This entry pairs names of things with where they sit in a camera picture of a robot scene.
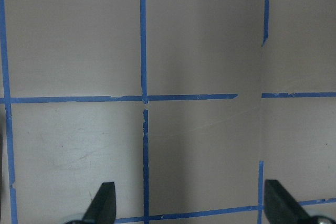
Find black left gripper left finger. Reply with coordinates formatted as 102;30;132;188
82;182;116;224

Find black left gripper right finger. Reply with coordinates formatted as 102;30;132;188
264;179;307;224

